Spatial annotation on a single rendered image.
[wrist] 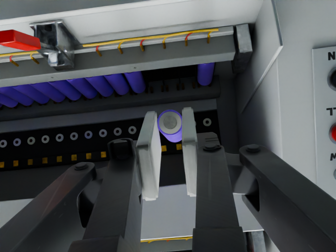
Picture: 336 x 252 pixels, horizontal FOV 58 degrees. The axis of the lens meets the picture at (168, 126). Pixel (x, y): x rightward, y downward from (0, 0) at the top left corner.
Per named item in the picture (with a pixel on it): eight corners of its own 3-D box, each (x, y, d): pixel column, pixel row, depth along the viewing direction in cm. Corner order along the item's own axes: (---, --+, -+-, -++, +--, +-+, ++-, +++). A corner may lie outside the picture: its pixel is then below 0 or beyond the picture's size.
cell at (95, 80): (99, 84, 38) (80, 62, 32) (113, 82, 38) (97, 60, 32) (100, 97, 38) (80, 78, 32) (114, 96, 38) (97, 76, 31)
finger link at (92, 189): (138, 207, 13) (73, 214, 14) (147, 162, 18) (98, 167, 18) (133, 177, 13) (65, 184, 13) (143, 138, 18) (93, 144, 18)
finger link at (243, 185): (199, 169, 13) (271, 163, 13) (195, 132, 18) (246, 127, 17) (202, 201, 13) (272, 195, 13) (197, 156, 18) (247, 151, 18)
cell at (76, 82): (83, 85, 38) (61, 64, 32) (97, 84, 38) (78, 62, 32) (83, 99, 38) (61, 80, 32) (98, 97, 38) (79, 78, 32)
